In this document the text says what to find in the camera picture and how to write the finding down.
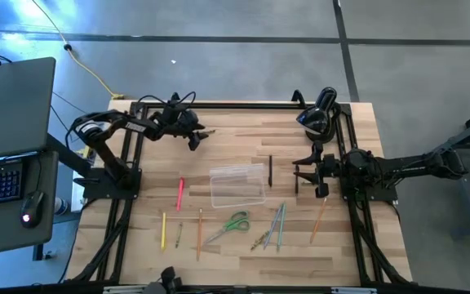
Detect black aluminium table frame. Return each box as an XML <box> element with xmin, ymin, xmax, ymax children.
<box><xmin>65</xmin><ymin>100</ymin><xmax>414</xmax><ymax>287</ymax></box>

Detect teal pencil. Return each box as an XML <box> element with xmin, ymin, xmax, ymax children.
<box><xmin>276</xmin><ymin>203</ymin><xmax>287</xmax><ymax>253</ymax></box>

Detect white panel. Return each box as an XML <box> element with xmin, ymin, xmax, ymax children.
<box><xmin>71</xmin><ymin>170</ymin><xmax>87</xmax><ymax>213</ymax></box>

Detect yellow-green crayon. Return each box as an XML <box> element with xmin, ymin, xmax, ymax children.
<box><xmin>250</xmin><ymin>230</ymin><xmax>270</xmax><ymax>252</ymax></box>

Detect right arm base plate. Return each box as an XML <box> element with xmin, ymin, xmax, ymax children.
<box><xmin>340</xmin><ymin>179</ymin><xmax>399</xmax><ymax>203</ymax></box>

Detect pink highlighter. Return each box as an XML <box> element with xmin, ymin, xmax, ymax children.
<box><xmin>176</xmin><ymin>176</ymin><xmax>185</xmax><ymax>212</ymax></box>

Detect grey laptop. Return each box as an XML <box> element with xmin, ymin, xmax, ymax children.
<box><xmin>0</xmin><ymin>56</ymin><xmax>56</xmax><ymax>161</ymax></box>

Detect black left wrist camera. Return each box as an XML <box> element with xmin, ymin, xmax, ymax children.
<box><xmin>164</xmin><ymin>104</ymin><xmax>184</xmax><ymax>123</ymax></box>

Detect black computer mouse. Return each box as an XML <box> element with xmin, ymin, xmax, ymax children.
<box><xmin>20</xmin><ymin>190</ymin><xmax>45</xmax><ymax>229</ymax></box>

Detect orange pencil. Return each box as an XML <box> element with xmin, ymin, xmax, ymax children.
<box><xmin>309</xmin><ymin>197</ymin><xmax>328</xmax><ymax>245</ymax></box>
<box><xmin>196</xmin><ymin>207</ymin><xmax>203</xmax><ymax>262</ymax></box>

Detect grey side desk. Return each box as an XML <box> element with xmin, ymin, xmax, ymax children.
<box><xmin>0</xmin><ymin>149</ymin><xmax>60</xmax><ymax>262</ymax></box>

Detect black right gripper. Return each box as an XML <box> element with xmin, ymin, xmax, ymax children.
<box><xmin>291</xmin><ymin>140</ymin><xmax>344</xmax><ymax>200</ymax></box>

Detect black desk lamp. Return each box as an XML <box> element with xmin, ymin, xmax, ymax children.
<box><xmin>295</xmin><ymin>86</ymin><xmax>342</xmax><ymax>145</ymax></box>

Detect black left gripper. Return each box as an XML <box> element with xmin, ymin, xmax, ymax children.
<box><xmin>159</xmin><ymin>108</ymin><xmax>216</xmax><ymax>153</ymax></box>

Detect thin black floor cable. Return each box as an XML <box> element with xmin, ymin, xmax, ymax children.
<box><xmin>50</xmin><ymin>90</ymin><xmax>89</xmax><ymax>142</ymax></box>

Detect black gadget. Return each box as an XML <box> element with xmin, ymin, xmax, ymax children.
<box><xmin>143</xmin><ymin>265</ymin><xmax>184</xmax><ymax>294</ymax></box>

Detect green-handled scissors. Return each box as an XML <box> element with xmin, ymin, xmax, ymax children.
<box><xmin>202</xmin><ymin>210</ymin><xmax>251</xmax><ymax>246</ymax></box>

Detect yellow extension cable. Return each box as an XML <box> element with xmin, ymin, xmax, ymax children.
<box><xmin>30</xmin><ymin>0</ymin><xmax>126</xmax><ymax>101</ymax></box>

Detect silver bracket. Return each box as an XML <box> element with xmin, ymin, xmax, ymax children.
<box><xmin>103</xmin><ymin>285</ymin><xmax>150</xmax><ymax>294</ymax></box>
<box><xmin>330</xmin><ymin>287</ymin><xmax>377</xmax><ymax>294</ymax></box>

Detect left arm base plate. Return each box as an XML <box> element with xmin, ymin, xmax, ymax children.
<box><xmin>73</xmin><ymin>169</ymin><xmax>142</xmax><ymax>200</ymax></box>

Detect clear plastic supply box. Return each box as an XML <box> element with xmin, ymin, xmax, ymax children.
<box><xmin>209</xmin><ymin>163</ymin><xmax>267</xmax><ymax>209</ymax></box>

